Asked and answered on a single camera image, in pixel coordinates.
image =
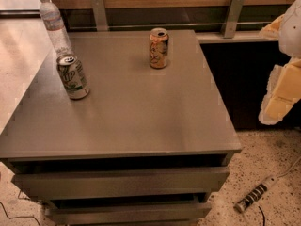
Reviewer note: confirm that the orange soda can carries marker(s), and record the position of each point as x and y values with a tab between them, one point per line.
159	39

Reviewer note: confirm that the grey drawer cabinet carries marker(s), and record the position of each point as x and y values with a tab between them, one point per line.
134	118

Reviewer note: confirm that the metal bracket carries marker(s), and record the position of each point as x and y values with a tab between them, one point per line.
229	26
99	13

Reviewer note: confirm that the green and white soda can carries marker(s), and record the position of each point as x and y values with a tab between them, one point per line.
71	73

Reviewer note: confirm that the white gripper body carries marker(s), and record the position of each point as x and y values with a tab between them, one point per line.
292	32

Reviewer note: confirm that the upper grey drawer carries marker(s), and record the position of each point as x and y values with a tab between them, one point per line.
124	183

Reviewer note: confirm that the white power strip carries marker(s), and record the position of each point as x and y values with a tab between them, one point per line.
255	194

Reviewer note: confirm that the left metal bracket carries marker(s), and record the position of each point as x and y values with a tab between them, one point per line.
99	13

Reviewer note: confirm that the horizontal metal rail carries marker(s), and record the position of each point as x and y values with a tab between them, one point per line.
197	26

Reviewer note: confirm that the grey drawer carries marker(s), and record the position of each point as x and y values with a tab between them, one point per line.
124	183
130	214

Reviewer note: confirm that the lower grey drawer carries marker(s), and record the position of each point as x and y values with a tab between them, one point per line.
130	214

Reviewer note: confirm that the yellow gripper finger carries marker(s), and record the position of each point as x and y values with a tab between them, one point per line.
283	92
271	31

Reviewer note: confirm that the clear plastic water bottle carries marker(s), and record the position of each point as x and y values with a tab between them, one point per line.
55	27

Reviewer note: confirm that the right metal bracket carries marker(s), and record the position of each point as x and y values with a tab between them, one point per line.
229	26

